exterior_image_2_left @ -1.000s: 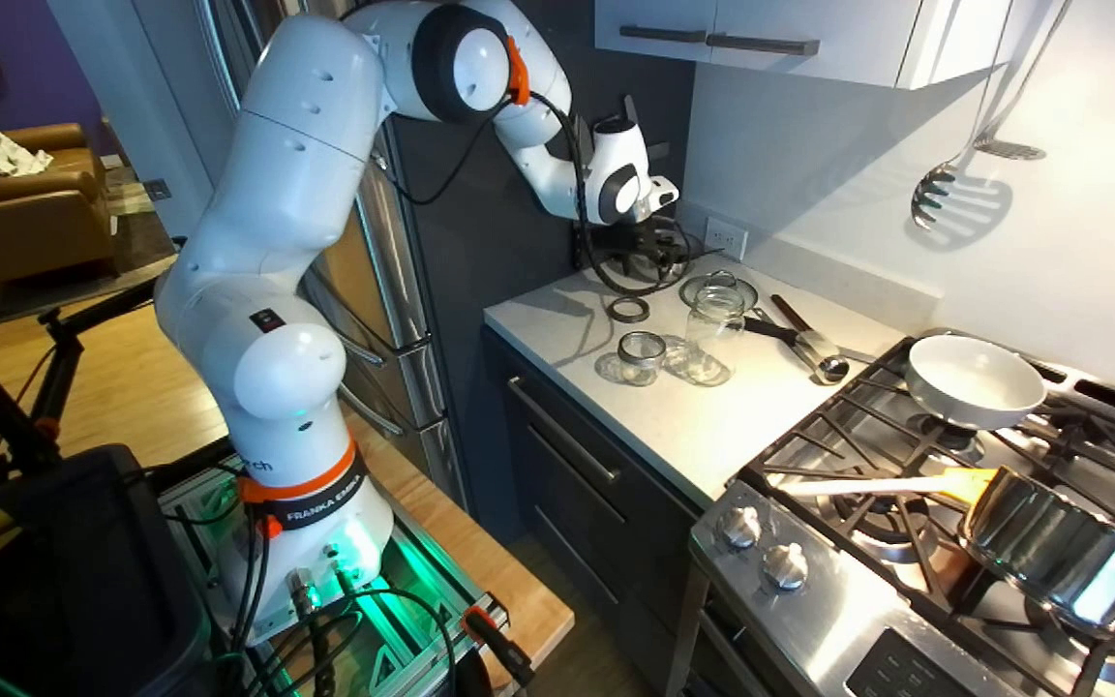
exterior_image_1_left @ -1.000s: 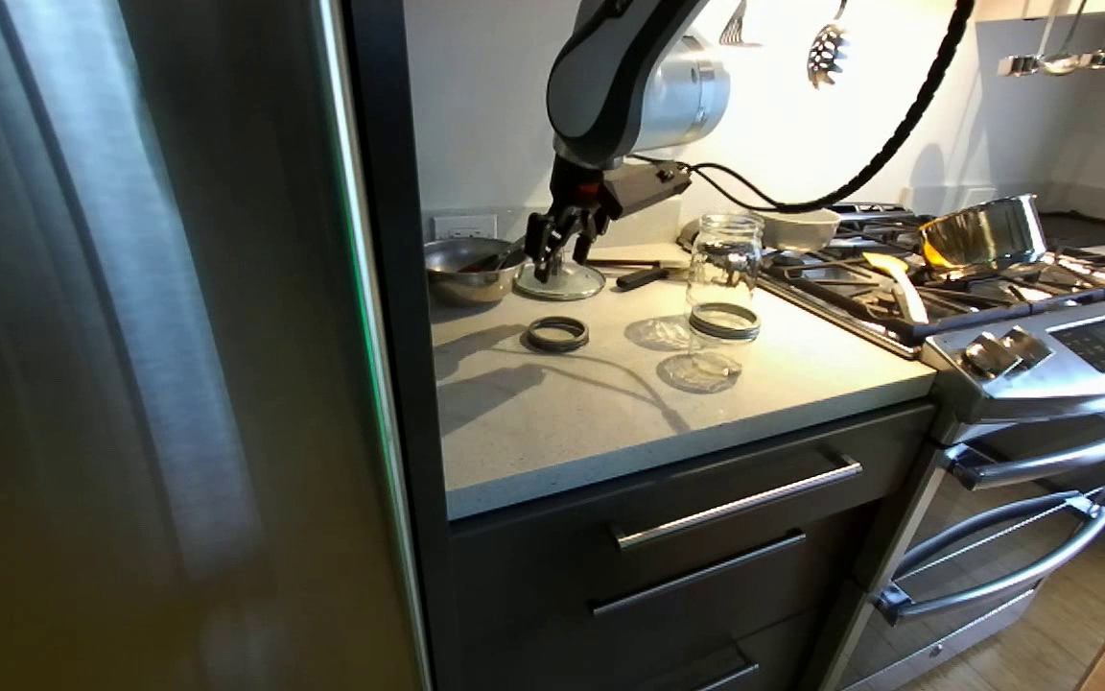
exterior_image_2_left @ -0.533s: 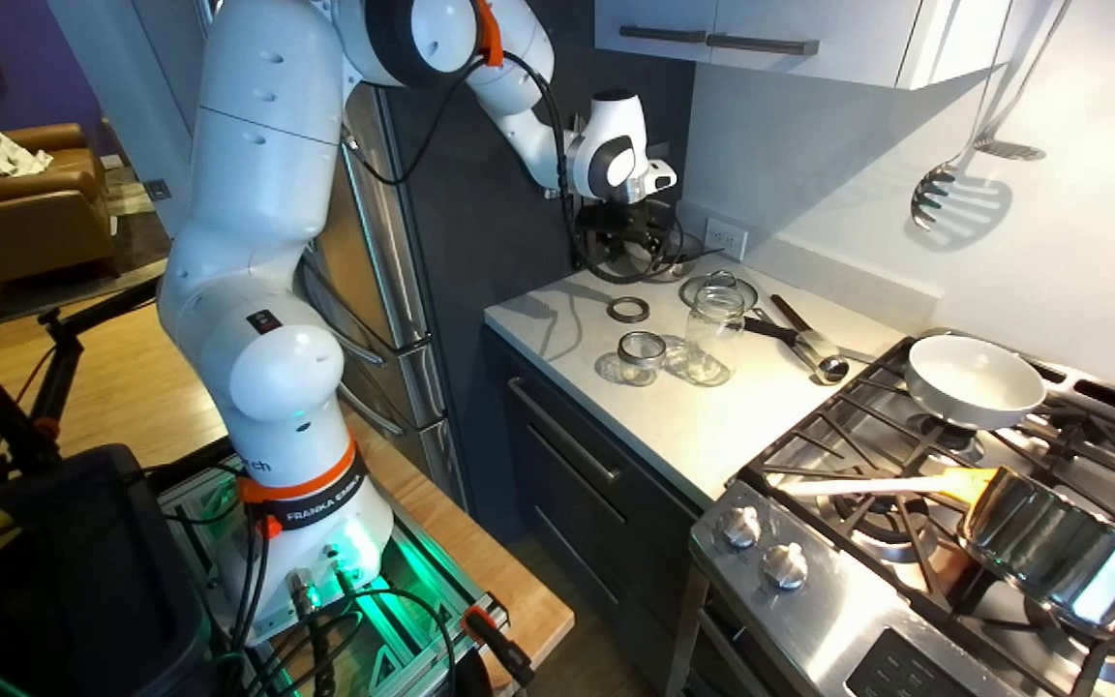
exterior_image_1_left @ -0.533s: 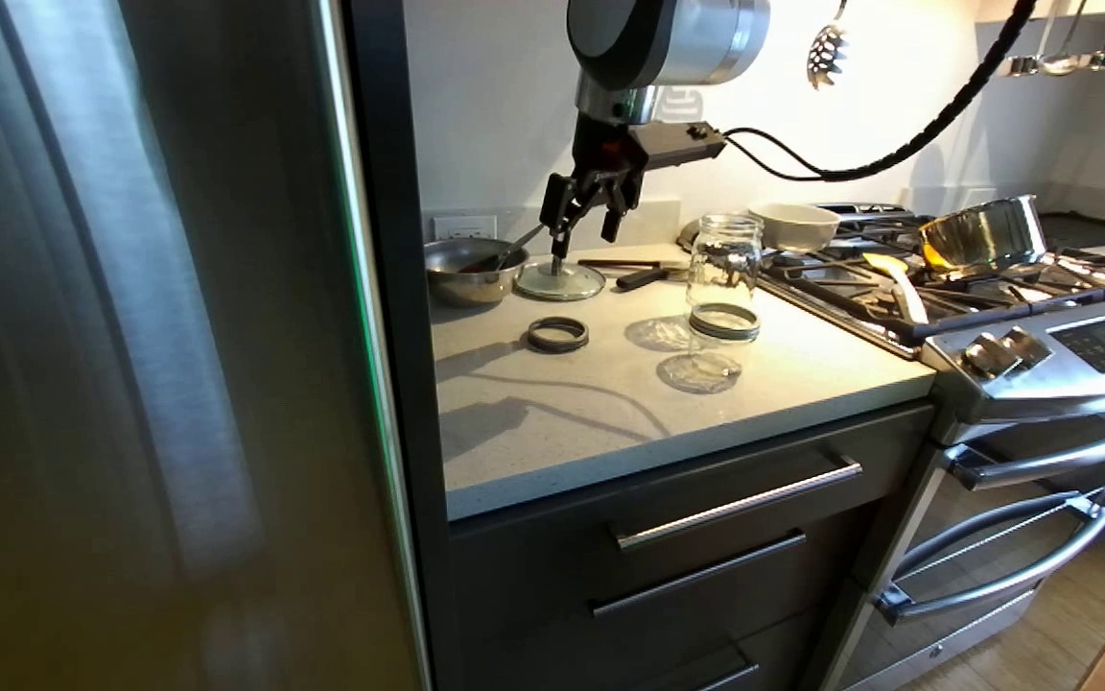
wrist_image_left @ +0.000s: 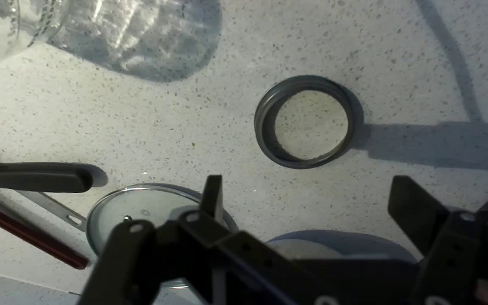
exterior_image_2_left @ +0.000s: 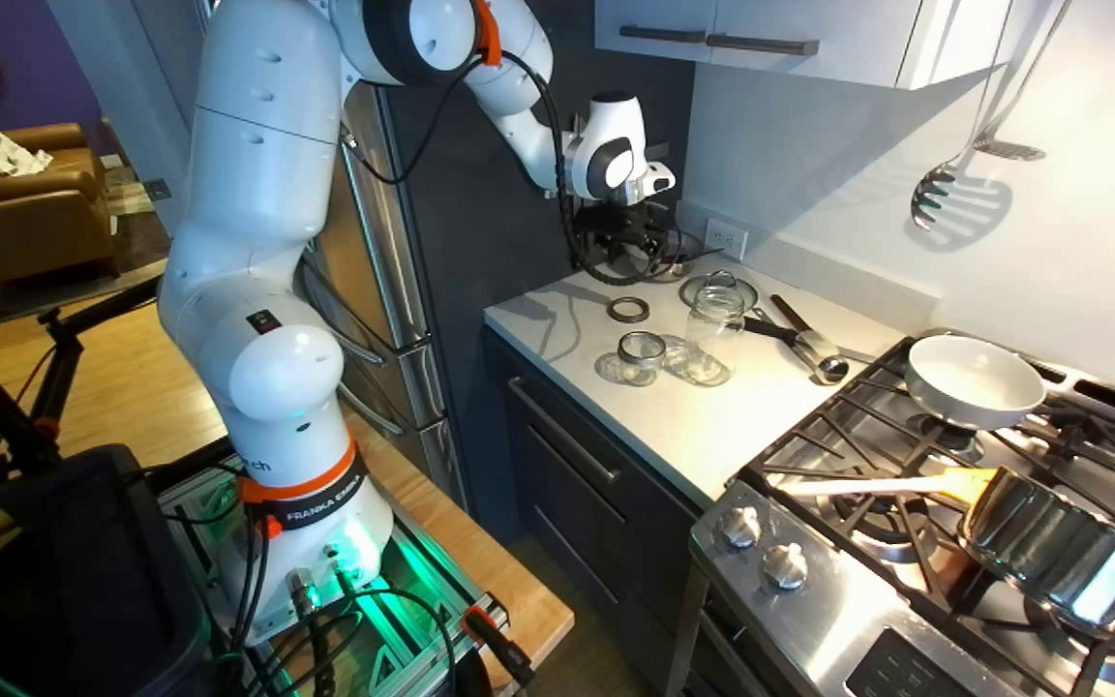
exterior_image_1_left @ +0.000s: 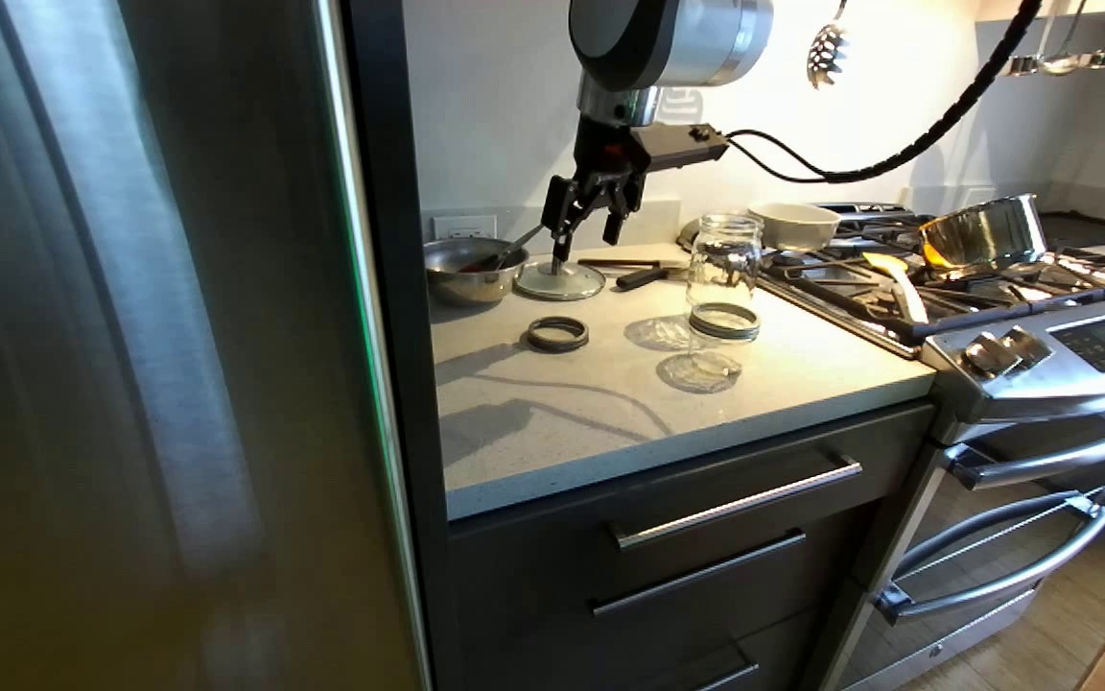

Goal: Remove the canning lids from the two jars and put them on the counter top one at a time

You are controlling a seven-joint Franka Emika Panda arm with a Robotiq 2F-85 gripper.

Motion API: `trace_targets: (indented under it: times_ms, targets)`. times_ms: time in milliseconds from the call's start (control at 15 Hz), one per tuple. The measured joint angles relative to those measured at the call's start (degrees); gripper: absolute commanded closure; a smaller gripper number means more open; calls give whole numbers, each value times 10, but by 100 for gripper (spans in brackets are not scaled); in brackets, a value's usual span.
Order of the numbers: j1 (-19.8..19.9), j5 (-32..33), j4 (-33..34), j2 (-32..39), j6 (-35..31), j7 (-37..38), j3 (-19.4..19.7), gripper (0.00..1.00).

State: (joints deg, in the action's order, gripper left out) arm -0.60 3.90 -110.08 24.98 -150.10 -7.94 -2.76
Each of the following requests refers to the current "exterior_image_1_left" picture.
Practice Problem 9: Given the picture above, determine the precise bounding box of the black cast iron grate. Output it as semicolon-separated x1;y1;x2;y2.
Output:
960;240;1105;323
761;240;966;346

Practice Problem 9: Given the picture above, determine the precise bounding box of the wooden spoon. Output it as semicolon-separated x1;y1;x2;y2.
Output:
861;244;954;327

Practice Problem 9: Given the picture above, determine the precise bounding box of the steel oven door handle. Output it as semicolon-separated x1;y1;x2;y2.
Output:
941;409;1105;495

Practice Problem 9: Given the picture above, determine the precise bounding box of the silver stove knob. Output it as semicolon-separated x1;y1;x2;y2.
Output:
962;332;1023;383
1006;323;1055;369

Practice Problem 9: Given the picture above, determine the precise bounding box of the metal handled kitchen tool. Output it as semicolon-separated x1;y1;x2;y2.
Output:
574;253;666;271

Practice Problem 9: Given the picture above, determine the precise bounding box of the black handled kitchen tool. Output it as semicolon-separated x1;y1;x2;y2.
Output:
610;259;691;296

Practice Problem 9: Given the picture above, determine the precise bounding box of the metal mixing bowl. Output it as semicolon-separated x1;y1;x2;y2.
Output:
421;235;535;312

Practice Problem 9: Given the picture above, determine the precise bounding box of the dark grey drawer front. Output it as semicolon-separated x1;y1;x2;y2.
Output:
467;609;840;691
449;507;888;649
446;403;941;570

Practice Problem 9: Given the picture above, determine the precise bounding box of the tall clear glass jar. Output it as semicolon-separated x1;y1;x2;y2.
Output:
687;208;769;336

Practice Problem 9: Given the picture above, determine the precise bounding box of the hanging slotted metal spatula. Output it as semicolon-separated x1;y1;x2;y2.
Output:
801;0;854;93

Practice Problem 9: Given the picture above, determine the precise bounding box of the white frying pan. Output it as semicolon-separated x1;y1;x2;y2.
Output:
747;199;844;249

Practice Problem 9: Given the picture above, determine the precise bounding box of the steel oven drawer handle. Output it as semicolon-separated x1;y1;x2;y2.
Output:
871;491;1105;628

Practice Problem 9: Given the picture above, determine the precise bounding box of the hanging metal ladle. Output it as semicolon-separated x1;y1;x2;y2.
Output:
1064;0;1105;76
999;0;1088;79

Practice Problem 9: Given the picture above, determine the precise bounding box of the steel bar drawer handle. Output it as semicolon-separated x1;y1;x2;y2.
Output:
694;657;769;691
610;451;866;555
588;530;813;623

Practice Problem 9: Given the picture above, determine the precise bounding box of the dark utensil in bowl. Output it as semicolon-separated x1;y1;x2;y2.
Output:
488;218;554;271

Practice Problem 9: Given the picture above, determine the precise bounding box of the dark tall cabinet panel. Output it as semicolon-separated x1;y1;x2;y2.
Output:
336;0;459;691

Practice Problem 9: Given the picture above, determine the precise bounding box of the shiny steel saucepan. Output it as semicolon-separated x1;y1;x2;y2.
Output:
913;191;1050;280

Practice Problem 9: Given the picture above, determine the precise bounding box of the stainless steel gas range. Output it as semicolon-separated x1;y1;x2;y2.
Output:
675;186;1105;691

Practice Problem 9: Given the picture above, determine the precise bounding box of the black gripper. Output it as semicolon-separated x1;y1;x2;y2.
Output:
536;112;655;269

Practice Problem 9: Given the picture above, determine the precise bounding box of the black camera cable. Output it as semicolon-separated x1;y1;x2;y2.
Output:
719;0;1049;186

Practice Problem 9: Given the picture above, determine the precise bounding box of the stainless steel refrigerator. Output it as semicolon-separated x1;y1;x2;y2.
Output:
0;0;439;691

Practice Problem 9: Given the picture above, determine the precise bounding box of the glass pot lid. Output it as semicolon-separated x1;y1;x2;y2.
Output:
510;249;610;307

